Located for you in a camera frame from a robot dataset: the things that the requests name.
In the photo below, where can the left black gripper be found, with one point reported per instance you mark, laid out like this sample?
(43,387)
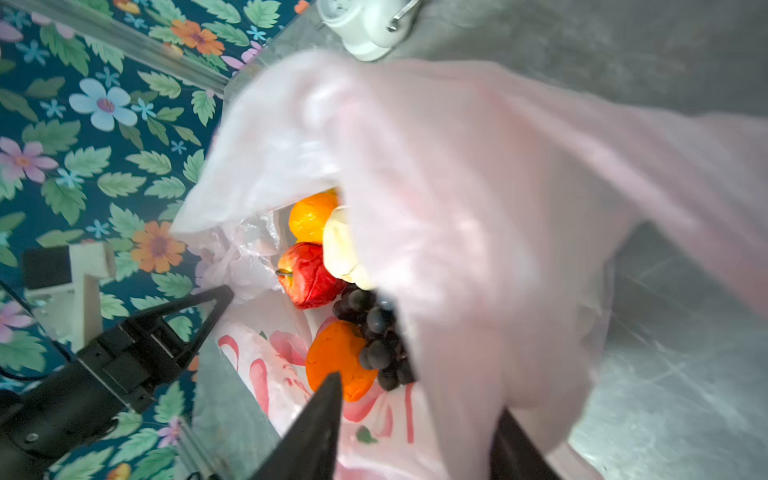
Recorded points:
(121,369)

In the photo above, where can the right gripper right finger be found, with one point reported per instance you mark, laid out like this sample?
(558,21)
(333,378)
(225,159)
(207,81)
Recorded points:
(513,456)

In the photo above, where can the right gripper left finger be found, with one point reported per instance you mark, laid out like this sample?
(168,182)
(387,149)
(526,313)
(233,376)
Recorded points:
(309,448)

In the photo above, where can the pink plastic bag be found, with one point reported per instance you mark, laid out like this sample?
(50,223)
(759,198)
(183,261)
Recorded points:
(487,205)

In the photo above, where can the fake persimmon orange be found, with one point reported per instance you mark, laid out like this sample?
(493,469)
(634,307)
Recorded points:
(337,349)

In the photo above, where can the fake black grapes bunch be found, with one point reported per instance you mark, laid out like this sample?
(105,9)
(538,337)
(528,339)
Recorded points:
(384,351)

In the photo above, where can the fake red apple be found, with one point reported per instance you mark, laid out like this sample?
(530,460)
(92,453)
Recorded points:
(304,278)

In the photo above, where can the fake pale yellow fruit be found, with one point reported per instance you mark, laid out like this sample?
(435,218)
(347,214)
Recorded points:
(339,254)

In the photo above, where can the white alarm clock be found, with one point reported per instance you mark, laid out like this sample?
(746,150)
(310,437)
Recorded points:
(369,29)

